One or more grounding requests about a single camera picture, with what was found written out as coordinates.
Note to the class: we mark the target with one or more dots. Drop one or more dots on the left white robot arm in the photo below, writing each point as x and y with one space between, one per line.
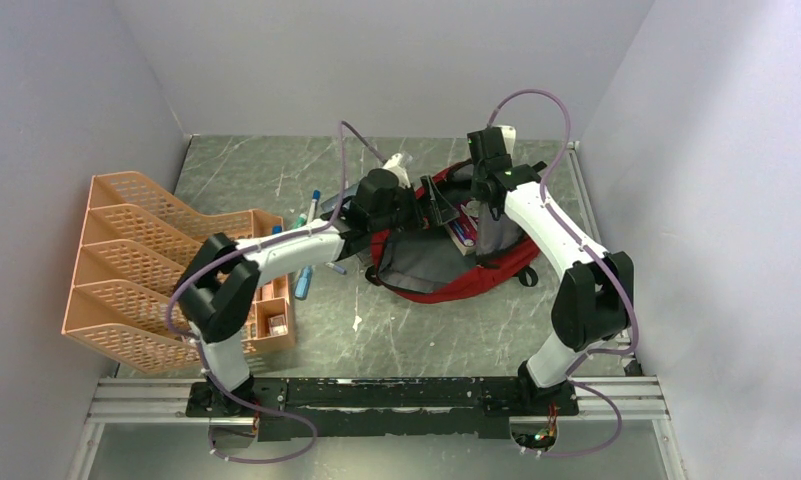
216 291

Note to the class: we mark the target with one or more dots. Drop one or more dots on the blue capped white marker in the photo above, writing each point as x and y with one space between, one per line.
336 268

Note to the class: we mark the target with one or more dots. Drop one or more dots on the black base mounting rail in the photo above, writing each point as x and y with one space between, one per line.
332 407

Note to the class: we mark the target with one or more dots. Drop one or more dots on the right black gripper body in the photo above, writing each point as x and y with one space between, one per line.
476 176

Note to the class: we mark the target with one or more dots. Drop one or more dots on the blue utility knife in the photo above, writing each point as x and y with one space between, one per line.
303 283

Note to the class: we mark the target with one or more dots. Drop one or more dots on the small pink box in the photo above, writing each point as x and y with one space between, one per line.
277 325

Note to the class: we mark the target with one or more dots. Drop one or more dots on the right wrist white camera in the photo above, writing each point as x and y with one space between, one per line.
509 134

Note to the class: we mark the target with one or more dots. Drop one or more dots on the red student backpack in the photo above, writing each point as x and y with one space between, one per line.
426 266

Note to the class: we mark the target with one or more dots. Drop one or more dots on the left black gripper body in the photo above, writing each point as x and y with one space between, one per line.
403 212

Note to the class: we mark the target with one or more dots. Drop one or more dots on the orange plastic file organizer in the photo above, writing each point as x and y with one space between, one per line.
136 241

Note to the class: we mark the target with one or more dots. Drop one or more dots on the purple sticker book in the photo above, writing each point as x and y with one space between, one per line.
463 230

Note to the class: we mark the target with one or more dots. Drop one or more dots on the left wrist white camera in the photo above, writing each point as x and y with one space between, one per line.
398 165

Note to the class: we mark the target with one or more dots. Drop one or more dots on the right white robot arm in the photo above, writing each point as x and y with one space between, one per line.
594 299

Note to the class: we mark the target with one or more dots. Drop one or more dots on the blue tipped white marker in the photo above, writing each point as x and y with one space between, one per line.
313 206

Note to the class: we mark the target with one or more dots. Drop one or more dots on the wrist white camera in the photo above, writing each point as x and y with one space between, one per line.
398 165
509 134

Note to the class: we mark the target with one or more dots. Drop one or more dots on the aluminium frame rail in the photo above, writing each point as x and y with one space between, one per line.
163 401

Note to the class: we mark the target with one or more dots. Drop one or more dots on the dark blue notebook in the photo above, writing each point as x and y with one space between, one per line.
330 203

